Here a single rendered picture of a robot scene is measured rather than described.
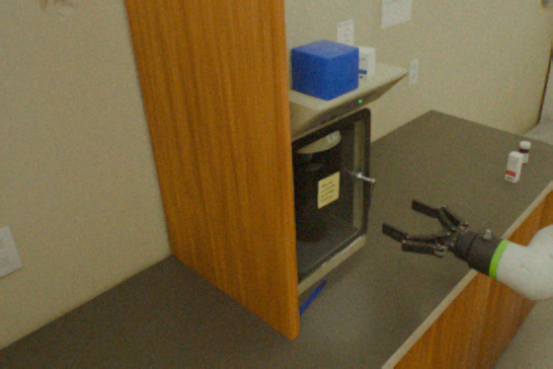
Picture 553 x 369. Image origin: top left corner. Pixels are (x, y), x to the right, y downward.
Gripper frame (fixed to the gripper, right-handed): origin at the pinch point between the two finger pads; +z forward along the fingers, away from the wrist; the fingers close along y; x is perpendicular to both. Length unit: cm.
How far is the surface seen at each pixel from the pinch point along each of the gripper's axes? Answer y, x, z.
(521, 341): -92, 114, -14
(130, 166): 38, -11, 59
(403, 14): -85, -29, 57
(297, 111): 25.8, -35.0, 9.9
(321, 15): 12, -51, 16
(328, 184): 11.6, -9.7, 14.6
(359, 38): -1.7, -43.2, 15.5
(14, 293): 71, 9, 60
